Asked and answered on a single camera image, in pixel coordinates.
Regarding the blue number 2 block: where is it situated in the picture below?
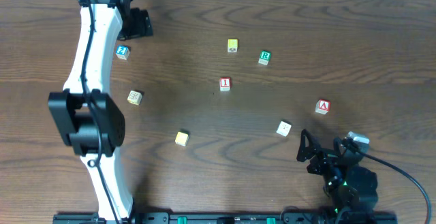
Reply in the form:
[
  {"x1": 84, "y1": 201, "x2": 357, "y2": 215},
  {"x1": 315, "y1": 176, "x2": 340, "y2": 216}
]
[{"x1": 116, "y1": 45, "x2": 130, "y2": 60}]

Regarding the red letter A block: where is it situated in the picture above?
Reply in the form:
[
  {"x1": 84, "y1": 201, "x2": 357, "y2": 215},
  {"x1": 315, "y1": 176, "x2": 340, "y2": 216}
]
[{"x1": 315, "y1": 99, "x2": 331, "y2": 114}]

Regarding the red letter I block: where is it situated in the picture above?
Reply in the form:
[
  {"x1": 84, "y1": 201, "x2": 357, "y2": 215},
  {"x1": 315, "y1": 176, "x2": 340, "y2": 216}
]
[{"x1": 219, "y1": 77, "x2": 231, "y2": 91}]

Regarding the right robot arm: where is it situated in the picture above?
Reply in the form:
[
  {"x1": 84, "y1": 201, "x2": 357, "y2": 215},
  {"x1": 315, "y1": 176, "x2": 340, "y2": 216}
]
[{"x1": 296, "y1": 129, "x2": 378, "y2": 223}]

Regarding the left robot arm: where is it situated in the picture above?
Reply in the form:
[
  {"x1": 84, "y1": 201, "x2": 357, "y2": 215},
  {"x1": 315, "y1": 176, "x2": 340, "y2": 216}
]
[{"x1": 48, "y1": 0, "x2": 153, "y2": 223}]

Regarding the white picture wooden block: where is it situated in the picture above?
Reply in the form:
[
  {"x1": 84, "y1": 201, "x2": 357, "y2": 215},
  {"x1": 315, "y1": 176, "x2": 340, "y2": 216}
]
[{"x1": 276, "y1": 121, "x2": 292, "y2": 137}]

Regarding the tan patterned wooden block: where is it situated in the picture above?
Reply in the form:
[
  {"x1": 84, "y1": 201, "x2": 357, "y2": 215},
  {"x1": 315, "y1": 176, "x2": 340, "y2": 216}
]
[{"x1": 127, "y1": 91, "x2": 143, "y2": 106}]

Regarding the yellow top wooden block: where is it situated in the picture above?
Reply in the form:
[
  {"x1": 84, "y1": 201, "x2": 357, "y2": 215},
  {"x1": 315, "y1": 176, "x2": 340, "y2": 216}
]
[{"x1": 228, "y1": 39, "x2": 238, "y2": 52}]

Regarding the yellow wooden block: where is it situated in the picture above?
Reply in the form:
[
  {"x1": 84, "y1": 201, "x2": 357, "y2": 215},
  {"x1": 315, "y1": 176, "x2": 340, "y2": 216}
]
[
  {"x1": 175, "y1": 131, "x2": 189, "y2": 146},
  {"x1": 228, "y1": 39, "x2": 238, "y2": 52}
]

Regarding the green letter R block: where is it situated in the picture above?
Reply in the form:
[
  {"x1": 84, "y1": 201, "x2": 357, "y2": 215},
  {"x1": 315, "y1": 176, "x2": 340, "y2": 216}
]
[{"x1": 258, "y1": 50, "x2": 271, "y2": 65}]

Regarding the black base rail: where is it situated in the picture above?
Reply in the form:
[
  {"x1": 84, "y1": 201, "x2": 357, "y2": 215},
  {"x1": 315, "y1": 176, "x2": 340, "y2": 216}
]
[{"x1": 52, "y1": 212, "x2": 398, "y2": 224}]

